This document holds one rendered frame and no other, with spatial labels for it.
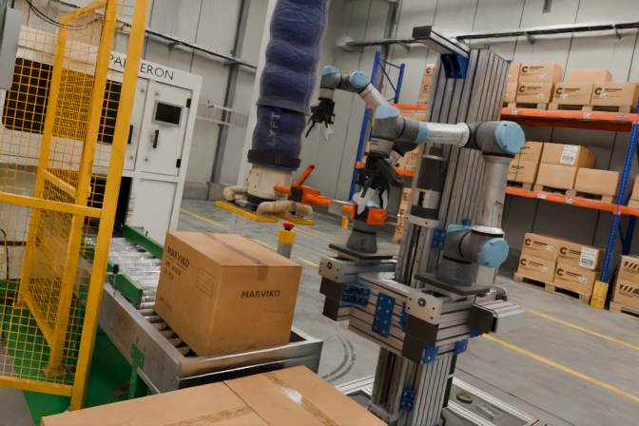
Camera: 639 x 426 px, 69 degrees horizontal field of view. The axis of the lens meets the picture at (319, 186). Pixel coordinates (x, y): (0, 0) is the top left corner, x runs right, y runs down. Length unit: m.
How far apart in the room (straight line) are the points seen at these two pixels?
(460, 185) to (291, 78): 0.87
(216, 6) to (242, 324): 10.54
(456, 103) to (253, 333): 1.34
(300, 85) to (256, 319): 0.98
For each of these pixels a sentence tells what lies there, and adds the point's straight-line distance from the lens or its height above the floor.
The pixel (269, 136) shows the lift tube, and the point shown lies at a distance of 1.90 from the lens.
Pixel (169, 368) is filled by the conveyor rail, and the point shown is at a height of 0.55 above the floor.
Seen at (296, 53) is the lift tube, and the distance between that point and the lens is 1.92.
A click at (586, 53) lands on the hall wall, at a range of 10.61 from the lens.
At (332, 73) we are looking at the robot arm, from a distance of 2.29.
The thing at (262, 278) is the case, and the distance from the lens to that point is 2.01.
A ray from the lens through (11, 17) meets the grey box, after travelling 2.18.
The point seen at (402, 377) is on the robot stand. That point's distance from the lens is 2.29.
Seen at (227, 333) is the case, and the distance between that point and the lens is 2.02.
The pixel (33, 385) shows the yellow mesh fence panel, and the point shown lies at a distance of 2.77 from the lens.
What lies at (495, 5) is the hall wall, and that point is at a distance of 11.77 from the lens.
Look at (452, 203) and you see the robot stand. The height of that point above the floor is 1.34.
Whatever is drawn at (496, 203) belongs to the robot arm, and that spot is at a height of 1.38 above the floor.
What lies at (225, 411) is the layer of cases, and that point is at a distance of 1.75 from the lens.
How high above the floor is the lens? 1.41
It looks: 3 degrees down
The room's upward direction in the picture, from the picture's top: 10 degrees clockwise
